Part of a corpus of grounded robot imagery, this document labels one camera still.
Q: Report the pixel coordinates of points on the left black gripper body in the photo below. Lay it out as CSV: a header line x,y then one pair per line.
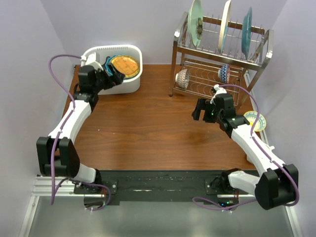
x,y
103,81

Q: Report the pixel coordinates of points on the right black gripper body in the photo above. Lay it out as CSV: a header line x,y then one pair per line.
x,y
212,115

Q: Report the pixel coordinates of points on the amber glass plate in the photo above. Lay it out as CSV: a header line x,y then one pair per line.
x,y
126,65

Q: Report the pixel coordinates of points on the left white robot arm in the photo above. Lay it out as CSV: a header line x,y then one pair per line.
x,y
56,152

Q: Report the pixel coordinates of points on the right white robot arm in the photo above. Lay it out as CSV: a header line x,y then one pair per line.
x,y
276,183

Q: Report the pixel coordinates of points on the white plastic bin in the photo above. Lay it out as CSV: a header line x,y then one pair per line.
x,y
128,85

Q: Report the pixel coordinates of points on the brown patterned bowl in rack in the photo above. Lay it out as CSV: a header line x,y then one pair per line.
x,y
183,78

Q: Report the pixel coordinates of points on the steel two-tier dish rack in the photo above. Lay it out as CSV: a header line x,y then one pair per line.
x,y
204,61

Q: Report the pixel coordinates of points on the blue zigzag bowl in rack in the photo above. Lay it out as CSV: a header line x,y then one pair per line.
x,y
224,73

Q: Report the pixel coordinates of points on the blue yellow patterned bowl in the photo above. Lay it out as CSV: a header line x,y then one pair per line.
x,y
260,124

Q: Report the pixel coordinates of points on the white ceramic mug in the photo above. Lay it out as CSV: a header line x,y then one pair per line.
x,y
250,161

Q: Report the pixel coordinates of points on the cream plate in rack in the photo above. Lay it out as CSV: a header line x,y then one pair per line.
x,y
224,26

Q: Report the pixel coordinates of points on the mint floral plate in rack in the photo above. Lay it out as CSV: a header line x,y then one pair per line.
x,y
195,22

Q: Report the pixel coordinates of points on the teal plate in rack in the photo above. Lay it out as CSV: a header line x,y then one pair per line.
x,y
246,33

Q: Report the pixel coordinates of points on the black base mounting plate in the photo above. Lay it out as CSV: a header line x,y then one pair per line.
x,y
115,186

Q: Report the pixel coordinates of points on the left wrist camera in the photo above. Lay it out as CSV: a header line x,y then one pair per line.
x,y
91,60

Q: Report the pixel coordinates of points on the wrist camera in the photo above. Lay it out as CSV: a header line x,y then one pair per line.
x,y
91,60
217,89

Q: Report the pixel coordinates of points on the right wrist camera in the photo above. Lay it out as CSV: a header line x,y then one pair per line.
x,y
217,89

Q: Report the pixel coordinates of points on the aluminium rail frame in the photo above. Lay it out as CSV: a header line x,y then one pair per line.
x,y
42,188

